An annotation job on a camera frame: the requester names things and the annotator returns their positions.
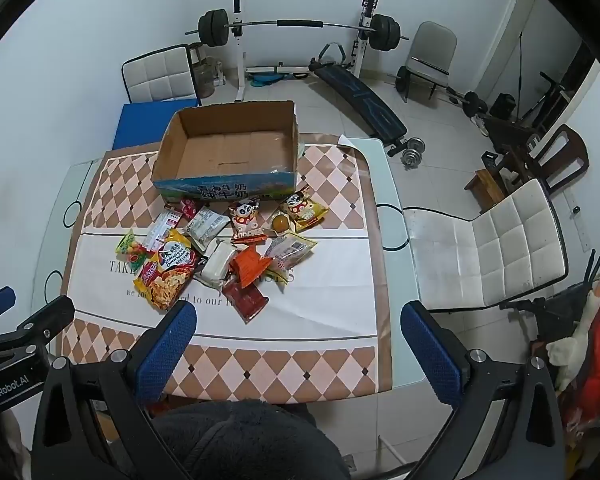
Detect white red striped packet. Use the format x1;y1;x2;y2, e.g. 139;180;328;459
144;207;182;253

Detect chrome dumbbell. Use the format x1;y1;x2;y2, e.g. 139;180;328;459
387;136;425;167

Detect blue balance disc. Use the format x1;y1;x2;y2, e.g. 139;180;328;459
247;72;287;89

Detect white plush goose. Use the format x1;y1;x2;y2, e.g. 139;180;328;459
547;280;600;394

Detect clear water jug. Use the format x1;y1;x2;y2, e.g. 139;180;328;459
195;55;219;99

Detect black exercise bike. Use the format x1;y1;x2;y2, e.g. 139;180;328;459
517;72;581;128

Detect yellow mushroom print packet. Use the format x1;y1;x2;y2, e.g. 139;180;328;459
279;186;328;233

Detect dark wooden chair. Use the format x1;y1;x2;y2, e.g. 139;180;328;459
482;112;591;197

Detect black sit-up bench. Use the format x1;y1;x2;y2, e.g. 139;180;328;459
307;42;409;144

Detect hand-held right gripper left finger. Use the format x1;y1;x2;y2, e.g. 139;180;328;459
30;302;198;480

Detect diamond pattern tablecloth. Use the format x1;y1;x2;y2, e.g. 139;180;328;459
60;132;396;407

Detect grey padded chair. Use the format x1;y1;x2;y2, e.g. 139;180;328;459
395;21;459;104

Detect white barbell rack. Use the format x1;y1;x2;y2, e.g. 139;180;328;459
227;0;382;107

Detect blue mat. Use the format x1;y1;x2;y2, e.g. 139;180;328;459
112;102;201;151

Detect person's dark fleece trousers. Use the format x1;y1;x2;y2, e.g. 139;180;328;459
149;399;352;480

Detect cow print red packet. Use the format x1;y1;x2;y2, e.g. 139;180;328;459
228;199;269;245

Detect white grey snack packet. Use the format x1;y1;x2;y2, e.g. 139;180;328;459
184;207;231;252

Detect clear packet with white label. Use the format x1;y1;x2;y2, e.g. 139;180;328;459
265;232;319;274

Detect white quilted reclined chair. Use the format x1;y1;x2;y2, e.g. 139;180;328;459
402;177;569;314

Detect green candy packet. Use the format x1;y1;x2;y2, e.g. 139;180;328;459
115;229;149;272

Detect open cardboard box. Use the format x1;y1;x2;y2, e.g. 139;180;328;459
151;100;301;205

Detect white bread packet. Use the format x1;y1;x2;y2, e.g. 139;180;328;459
194;240;238;289

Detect black dumbbell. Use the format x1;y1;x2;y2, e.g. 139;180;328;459
447;87;489;117

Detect small wooden stool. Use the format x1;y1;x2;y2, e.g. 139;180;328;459
464;167;509;212

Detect orange snack packet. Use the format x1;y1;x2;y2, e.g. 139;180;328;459
228;245;274;289

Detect large dark red packet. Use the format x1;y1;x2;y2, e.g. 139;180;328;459
221;280;270;325

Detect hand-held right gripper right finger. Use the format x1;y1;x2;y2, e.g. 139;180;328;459
400;301;566;480

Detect barbell with black plates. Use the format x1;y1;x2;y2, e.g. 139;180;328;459
185;9;411;54

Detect red yellow instant noodle packet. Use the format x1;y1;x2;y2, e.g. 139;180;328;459
132;230;202;311

